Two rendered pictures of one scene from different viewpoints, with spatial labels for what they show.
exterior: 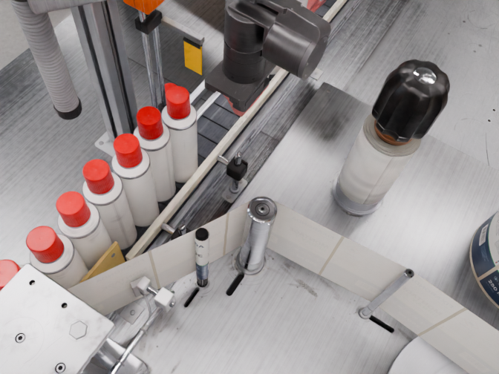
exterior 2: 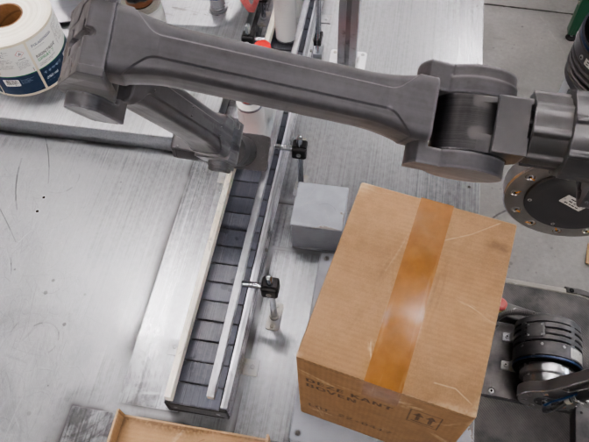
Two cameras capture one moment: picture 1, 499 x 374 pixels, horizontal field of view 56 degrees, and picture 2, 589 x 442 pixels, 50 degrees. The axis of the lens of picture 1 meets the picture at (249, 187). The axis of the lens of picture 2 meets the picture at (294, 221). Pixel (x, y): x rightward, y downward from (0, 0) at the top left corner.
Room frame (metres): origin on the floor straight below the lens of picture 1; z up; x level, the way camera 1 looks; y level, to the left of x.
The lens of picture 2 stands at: (1.56, -0.11, 1.92)
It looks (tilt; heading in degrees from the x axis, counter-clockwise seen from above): 58 degrees down; 169
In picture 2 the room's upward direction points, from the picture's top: 4 degrees counter-clockwise
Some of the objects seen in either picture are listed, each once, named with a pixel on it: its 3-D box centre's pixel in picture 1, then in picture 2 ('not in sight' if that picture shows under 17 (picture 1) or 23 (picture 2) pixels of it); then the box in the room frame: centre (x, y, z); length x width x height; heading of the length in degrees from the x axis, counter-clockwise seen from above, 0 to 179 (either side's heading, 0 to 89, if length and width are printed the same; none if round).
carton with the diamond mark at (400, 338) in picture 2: not in sight; (401, 324); (1.22, 0.12, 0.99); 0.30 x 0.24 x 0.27; 146
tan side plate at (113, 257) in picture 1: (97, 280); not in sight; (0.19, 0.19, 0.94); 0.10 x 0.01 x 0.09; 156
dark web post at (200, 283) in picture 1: (202, 260); not in sight; (0.23, 0.05, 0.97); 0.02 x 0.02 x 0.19
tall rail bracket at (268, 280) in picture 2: not in sight; (259, 296); (1.08, -0.09, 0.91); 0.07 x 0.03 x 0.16; 66
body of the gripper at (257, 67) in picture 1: (243, 58); not in sight; (0.47, 0.04, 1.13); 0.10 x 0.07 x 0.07; 156
